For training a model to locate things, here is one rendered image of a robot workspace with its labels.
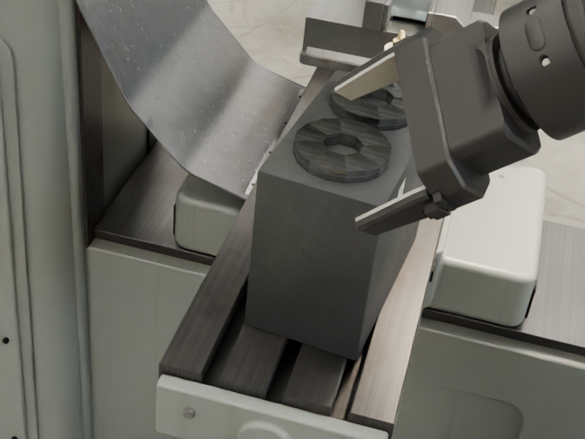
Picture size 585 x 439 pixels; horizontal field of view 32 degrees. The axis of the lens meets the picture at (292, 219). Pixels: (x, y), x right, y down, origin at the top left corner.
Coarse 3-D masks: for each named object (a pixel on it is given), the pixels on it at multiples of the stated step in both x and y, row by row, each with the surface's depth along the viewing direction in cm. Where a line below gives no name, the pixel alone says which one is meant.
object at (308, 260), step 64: (320, 128) 94; (384, 128) 97; (256, 192) 91; (320, 192) 88; (384, 192) 89; (256, 256) 95; (320, 256) 92; (384, 256) 95; (256, 320) 100; (320, 320) 96
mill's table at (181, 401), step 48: (480, 0) 170; (240, 240) 112; (432, 240) 115; (240, 288) 105; (192, 336) 99; (240, 336) 99; (384, 336) 101; (192, 384) 95; (240, 384) 94; (288, 384) 95; (336, 384) 95; (384, 384) 96; (192, 432) 97; (240, 432) 95; (288, 432) 94; (336, 432) 92; (384, 432) 92
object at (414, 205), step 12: (408, 192) 64; (420, 192) 64; (384, 204) 66; (396, 204) 65; (408, 204) 64; (420, 204) 64; (432, 204) 64; (360, 216) 67; (372, 216) 66; (384, 216) 66; (396, 216) 65; (408, 216) 66; (420, 216) 66; (432, 216) 64; (444, 216) 65; (360, 228) 67; (372, 228) 67; (384, 228) 67
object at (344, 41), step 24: (336, 0) 149; (360, 0) 149; (384, 0) 140; (312, 24) 144; (336, 24) 143; (360, 24) 143; (384, 24) 141; (408, 24) 144; (312, 48) 146; (336, 48) 145; (360, 48) 144
